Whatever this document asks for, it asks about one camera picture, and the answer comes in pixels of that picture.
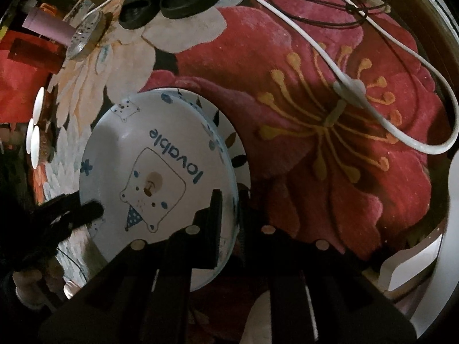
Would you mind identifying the white plate leaf rim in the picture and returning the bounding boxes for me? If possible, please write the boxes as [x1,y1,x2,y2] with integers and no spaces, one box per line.
[155,87,250,199]

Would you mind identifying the person's left hand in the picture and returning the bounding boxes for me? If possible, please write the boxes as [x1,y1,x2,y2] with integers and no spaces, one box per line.
[12,258,81,310]

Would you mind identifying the thin black cable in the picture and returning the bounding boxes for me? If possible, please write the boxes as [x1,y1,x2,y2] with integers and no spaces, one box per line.
[250,0,392,30]

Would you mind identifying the white lovable bear plate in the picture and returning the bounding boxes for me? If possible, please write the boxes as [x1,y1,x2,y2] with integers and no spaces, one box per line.
[79,88,239,290]

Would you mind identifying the black slipper left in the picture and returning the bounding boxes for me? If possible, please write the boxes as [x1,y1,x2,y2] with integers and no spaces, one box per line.
[118,0,160,30]

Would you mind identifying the floral patterned rug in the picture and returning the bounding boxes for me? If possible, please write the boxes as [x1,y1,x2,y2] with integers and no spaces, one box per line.
[33,0,453,294]

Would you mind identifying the round metal perforated tin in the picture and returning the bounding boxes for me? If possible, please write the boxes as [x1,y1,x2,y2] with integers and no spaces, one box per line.
[66,10,107,61]

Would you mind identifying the pink cylindrical bottle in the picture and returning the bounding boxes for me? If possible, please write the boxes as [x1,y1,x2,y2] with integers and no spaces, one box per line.
[23,7,75,47]

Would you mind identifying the white power cable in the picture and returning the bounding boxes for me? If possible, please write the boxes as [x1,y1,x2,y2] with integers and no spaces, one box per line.
[81,0,459,155]

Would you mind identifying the red-brown bowl white inside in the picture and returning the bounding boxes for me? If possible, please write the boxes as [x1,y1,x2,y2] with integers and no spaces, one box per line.
[32,87,55,125]

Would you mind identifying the red box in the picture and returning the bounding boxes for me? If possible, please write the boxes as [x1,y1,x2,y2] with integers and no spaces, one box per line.
[1,30,64,124]

